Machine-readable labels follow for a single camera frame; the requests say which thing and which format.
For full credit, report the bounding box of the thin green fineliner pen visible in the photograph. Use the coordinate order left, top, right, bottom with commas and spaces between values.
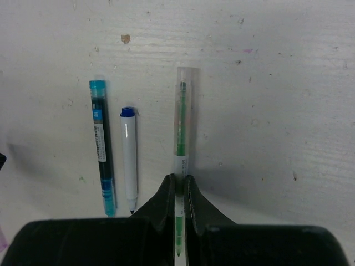
173, 67, 198, 256

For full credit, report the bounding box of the white blue marker pen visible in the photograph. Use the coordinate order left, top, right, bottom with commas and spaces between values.
120, 106, 138, 214

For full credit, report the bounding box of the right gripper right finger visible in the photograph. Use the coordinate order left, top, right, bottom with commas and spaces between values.
184, 176, 349, 265

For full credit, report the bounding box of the blue gel pen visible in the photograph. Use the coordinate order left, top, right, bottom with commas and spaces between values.
89, 80, 117, 217

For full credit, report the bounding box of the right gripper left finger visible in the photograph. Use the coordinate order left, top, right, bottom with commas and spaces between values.
1, 175, 175, 265

